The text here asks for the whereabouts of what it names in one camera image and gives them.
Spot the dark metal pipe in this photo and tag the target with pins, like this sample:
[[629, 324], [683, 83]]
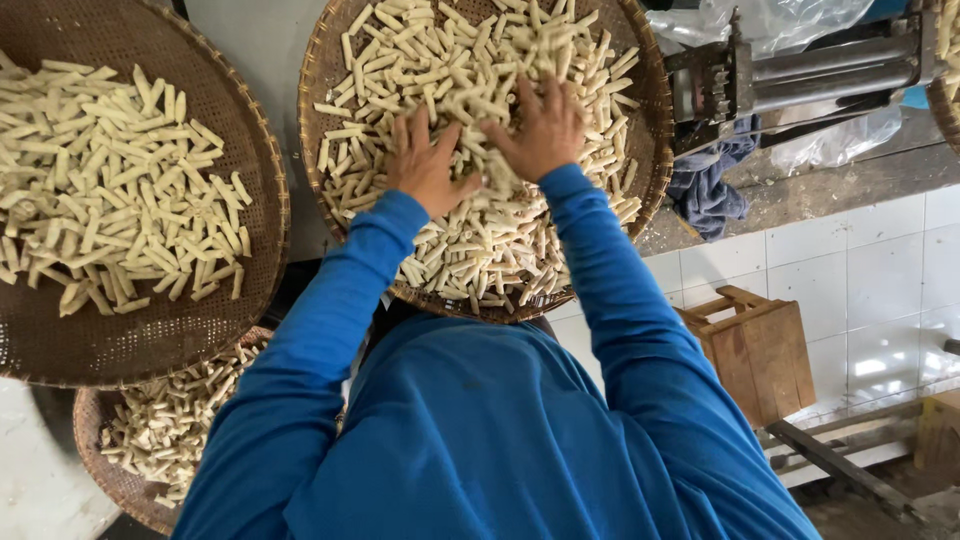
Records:
[[952, 347]]

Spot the metal roller machine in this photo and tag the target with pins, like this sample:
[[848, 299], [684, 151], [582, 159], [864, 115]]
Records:
[[825, 71]]

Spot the clear plastic sheet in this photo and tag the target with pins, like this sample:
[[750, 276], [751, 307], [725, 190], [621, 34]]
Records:
[[787, 19]]

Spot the person's blue shirt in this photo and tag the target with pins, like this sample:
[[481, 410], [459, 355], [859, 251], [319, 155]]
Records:
[[487, 435]]

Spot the heap of pale dough sticks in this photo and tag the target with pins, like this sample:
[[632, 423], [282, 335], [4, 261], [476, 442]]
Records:
[[165, 427], [112, 187], [480, 247], [951, 37]]

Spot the person's right hand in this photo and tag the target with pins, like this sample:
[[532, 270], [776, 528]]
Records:
[[547, 142]]

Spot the wooden plank frame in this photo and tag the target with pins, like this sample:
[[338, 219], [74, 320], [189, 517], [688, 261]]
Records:
[[840, 465]]

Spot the yellowish wooden box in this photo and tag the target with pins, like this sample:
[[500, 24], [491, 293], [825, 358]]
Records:
[[939, 439]]

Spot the clear plastic bag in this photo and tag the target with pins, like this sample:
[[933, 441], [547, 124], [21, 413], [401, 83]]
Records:
[[840, 142]]

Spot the person's left hand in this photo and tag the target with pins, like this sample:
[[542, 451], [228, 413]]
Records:
[[424, 172]]

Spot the grey-blue cloth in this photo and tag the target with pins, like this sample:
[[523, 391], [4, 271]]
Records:
[[705, 195]]

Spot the small wooden stool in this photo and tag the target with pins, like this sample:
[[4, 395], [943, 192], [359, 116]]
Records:
[[757, 360]]

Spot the round woven bamboo tray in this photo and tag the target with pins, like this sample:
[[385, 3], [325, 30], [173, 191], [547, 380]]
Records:
[[150, 341], [112, 487], [943, 116], [313, 82]]

